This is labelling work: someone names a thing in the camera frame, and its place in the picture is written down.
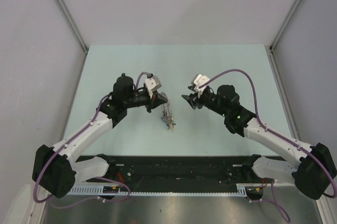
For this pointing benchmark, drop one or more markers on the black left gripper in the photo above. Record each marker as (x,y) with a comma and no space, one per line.
(155,101)

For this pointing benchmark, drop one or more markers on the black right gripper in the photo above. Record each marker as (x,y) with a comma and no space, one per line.
(194,99)

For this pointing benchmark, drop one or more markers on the steel disc keyring holder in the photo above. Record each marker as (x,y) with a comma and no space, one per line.
(167,117)

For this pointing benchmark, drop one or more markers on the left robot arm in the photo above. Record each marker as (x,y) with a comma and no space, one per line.
(57,169)

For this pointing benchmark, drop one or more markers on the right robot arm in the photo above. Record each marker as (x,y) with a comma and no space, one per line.
(309,167)

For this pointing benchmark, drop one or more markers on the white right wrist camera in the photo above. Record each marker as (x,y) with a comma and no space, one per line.
(200,83)

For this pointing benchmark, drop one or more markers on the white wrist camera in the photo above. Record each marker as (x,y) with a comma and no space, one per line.
(152,84)
(200,83)

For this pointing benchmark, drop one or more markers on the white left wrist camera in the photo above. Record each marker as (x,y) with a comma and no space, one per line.
(152,84)

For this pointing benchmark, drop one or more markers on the aluminium frame rail left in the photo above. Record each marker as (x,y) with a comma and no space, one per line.
(69,74)

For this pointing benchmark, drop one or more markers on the aluminium frame rail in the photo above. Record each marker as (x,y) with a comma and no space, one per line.
(69,74)
(283,94)

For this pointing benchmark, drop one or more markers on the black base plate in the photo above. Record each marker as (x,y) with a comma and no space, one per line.
(184,174)

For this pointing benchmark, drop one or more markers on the aluminium frame rail right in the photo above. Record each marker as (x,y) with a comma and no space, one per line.
(283,94)

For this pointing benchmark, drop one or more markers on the white slotted cable duct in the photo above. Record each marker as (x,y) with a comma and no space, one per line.
(114,190)

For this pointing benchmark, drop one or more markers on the aluminium frame post left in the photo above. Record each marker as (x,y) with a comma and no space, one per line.
(61,4)

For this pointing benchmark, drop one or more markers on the aluminium frame post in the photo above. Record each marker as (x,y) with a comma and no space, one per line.
(61,4)
(286,22)

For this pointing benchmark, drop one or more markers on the aluminium frame post right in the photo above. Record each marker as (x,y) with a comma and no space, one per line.
(286,22)

